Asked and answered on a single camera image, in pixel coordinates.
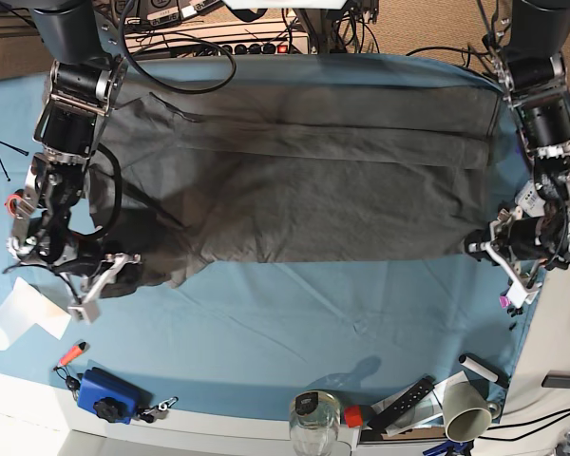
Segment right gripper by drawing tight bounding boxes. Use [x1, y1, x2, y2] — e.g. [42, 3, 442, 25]
[83, 254, 142, 299]

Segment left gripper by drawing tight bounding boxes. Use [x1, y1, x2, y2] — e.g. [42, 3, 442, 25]
[464, 216, 518, 264]

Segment grey T-shirt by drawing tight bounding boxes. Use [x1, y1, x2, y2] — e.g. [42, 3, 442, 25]
[102, 82, 500, 297]

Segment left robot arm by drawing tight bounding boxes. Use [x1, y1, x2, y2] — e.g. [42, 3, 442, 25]
[465, 1, 570, 270]

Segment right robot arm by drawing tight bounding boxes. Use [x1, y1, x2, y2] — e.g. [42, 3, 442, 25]
[7, 1, 142, 297]

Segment white electronic box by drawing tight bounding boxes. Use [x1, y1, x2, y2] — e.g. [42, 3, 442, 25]
[515, 180, 544, 218]

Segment purple glue tube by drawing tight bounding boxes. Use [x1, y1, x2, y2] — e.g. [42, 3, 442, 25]
[499, 295, 510, 309]

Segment small black screws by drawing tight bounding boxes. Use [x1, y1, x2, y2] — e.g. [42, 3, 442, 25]
[506, 306, 523, 332]

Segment orange marker pen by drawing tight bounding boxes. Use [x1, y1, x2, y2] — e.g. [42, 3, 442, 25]
[53, 341, 87, 371]

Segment white paper roll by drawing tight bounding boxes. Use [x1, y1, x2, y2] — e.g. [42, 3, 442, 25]
[0, 277, 71, 351]

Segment white black marker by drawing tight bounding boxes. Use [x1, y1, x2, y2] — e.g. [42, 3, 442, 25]
[458, 353, 509, 389]

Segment blue clamp block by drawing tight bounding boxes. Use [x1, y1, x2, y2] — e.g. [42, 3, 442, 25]
[76, 367, 152, 425]

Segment red tape roll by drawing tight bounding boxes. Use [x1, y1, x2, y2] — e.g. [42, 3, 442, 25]
[5, 189, 24, 218]

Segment metal carabiner keys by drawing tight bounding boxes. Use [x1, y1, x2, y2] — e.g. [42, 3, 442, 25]
[136, 396, 179, 424]

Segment black power adapter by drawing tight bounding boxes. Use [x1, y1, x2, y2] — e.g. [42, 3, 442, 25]
[541, 372, 570, 390]

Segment black remote control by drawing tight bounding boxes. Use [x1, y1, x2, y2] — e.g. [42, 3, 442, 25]
[367, 376, 434, 431]

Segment grey-green mug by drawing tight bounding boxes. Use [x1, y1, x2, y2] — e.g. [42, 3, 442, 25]
[442, 382, 501, 443]

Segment papers under remote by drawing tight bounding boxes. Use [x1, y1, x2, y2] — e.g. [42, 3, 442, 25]
[362, 370, 468, 437]

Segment red cube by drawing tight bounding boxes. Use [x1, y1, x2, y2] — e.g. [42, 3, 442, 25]
[343, 405, 364, 428]

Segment glass jar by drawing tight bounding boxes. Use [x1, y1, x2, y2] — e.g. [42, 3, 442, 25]
[289, 390, 341, 456]

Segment power strip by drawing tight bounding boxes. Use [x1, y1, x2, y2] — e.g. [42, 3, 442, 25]
[219, 40, 309, 55]

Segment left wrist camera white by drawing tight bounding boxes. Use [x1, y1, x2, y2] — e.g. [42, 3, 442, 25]
[494, 206, 542, 308]

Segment black cable ties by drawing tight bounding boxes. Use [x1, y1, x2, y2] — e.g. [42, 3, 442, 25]
[0, 112, 30, 182]

